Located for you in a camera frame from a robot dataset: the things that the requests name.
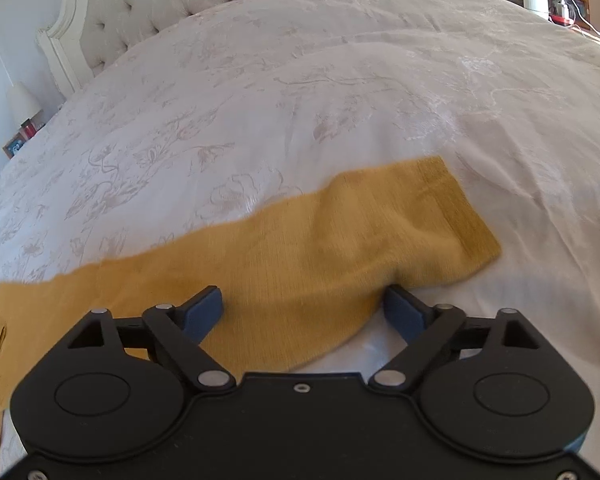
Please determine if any dark picture frame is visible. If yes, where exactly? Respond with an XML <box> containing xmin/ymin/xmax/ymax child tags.
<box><xmin>546</xmin><ymin>0</ymin><xmax>592</xmax><ymax>25</ymax></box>

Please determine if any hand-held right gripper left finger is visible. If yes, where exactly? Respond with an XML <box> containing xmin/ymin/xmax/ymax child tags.
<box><xmin>66</xmin><ymin>285</ymin><xmax>234</xmax><ymax>392</ymax></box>

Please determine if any white dome bedside lamp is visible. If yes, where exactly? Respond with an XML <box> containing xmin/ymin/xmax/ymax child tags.
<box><xmin>6</xmin><ymin>81</ymin><xmax>42</xmax><ymax>128</ymax></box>

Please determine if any mustard yellow knit garment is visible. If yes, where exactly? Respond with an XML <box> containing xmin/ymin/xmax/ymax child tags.
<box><xmin>0</xmin><ymin>156</ymin><xmax>502</xmax><ymax>395</ymax></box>

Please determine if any tufted beige headboard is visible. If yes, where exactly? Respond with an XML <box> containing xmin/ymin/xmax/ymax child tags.
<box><xmin>35</xmin><ymin>0</ymin><xmax>481</xmax><ymax>97</ymax></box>

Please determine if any white charging cable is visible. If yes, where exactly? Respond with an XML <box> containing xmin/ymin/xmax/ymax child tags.
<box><xmin>555</xmin><ymin>0</ymin><xmax>600</xmax><ymax>44</ymax></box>

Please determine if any small photo frame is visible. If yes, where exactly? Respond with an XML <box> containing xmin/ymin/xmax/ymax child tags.
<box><xmin>2</xmin><ymin>135</ymin><xmax>27</xmax><ymax>160</ymax></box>

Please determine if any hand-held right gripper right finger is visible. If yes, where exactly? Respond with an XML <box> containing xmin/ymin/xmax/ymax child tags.
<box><xmin>368</xmin><ymin>284</ymin><xmax>542</xmax><ymax>392</ymax></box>

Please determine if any white floral bedspread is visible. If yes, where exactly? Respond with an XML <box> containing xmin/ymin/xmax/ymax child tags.
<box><xmin>0</xmin><ymin>0</ymin><xmax>600</xmax><ymax>466</ymax></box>

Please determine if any red box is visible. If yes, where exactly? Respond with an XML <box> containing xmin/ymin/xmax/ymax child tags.
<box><xmin>19</xmin><ymin>118</ymin><xmax>47</xmax><ymax>141</ymax></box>

